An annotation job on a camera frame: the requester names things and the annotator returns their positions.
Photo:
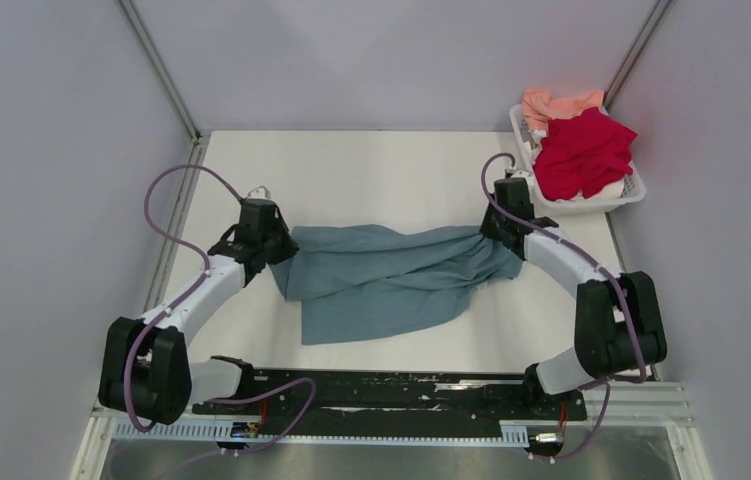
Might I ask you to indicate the left aluminium frame post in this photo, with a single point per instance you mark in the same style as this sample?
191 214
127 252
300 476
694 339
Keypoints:
143 36

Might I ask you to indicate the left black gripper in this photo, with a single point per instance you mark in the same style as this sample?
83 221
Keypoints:
290 246

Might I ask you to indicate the red t-shirt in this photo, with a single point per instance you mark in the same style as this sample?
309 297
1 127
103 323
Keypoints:
582 155

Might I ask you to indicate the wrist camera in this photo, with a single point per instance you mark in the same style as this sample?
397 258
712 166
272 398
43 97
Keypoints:
260 192
519 173

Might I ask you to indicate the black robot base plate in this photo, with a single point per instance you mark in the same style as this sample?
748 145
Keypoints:
369 403

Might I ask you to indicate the aluminium frame post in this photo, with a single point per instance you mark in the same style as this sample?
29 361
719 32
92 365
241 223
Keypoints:
143 36
645 34

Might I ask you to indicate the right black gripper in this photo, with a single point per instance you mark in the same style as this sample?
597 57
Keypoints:
486 227

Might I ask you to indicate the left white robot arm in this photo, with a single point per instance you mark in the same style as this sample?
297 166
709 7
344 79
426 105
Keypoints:
146 370

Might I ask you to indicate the white slotted cable duct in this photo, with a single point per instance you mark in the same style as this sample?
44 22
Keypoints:
219 431

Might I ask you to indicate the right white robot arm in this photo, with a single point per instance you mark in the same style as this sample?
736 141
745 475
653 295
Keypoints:
618 327

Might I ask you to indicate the peach orange t-shirt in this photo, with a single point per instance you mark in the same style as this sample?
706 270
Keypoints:
539 106

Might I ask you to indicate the white plastic laundry basket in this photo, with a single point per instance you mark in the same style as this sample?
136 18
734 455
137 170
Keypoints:
634 188

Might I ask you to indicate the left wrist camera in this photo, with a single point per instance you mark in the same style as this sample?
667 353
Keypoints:
260 192

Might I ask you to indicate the right aluminium frame post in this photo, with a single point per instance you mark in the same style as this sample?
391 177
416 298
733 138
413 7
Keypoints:
645 34

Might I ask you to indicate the teal blue t-shirt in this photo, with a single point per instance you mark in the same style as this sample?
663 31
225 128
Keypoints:
369 282

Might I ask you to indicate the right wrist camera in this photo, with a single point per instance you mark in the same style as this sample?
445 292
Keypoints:
519 173

